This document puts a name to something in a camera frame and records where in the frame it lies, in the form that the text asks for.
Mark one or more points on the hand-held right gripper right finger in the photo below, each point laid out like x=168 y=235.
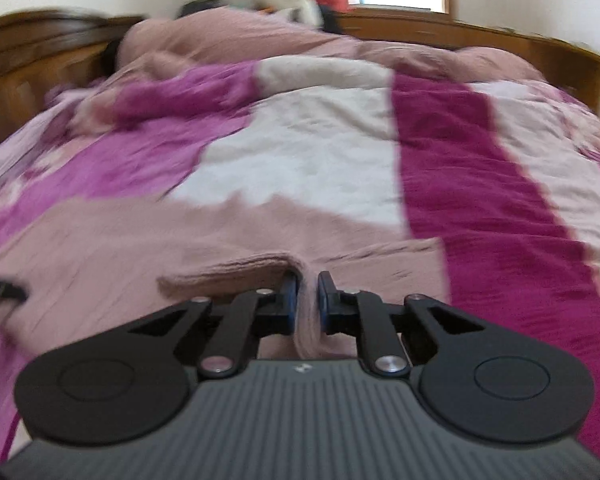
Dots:
x=325 y=300

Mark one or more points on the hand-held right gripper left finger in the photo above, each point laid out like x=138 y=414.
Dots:
x=291 y=300

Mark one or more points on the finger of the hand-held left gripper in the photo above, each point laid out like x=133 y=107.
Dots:
x=5 y=291

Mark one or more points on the white stuffed toy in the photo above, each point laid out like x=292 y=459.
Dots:
x=285 y=2

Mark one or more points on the magenta floral patchwork quilt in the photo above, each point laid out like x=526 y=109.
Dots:
x=480 y=185

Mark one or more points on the dark cloth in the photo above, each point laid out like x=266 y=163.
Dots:
x=195 y=7

